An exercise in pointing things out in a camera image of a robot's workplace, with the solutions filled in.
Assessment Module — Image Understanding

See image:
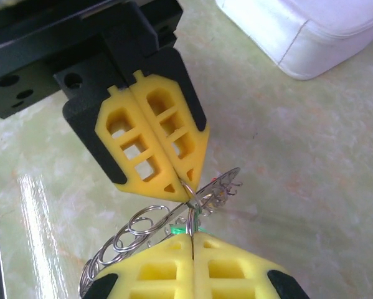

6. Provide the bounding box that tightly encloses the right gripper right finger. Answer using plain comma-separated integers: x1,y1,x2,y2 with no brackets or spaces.
192,232,311,299

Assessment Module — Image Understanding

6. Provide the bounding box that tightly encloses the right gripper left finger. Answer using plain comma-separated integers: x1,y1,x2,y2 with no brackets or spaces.
80,233,195,299

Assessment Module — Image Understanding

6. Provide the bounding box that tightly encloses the white zip storage case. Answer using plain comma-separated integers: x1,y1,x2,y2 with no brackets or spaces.
215,0,373,81

